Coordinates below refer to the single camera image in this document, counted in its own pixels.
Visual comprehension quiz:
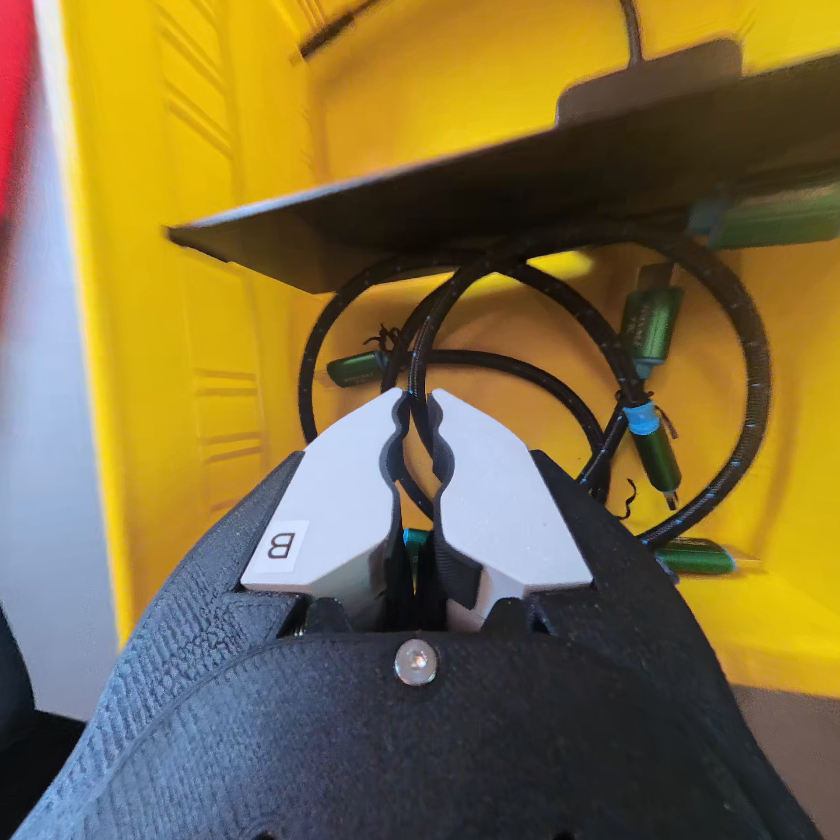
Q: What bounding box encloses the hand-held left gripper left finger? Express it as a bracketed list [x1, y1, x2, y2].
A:
[241, 387, 411, 631]

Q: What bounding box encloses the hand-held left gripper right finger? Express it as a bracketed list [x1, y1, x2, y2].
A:
[427, 388, 595, 631]

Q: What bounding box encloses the yellow plastic bin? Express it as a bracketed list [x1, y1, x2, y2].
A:
[33, 0, 840, 697]

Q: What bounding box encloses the black flat panel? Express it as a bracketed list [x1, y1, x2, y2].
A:
[167, 39, 840, 294]

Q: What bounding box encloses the red plastic bin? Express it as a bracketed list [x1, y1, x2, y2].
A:
[0, 0, 37, 217]

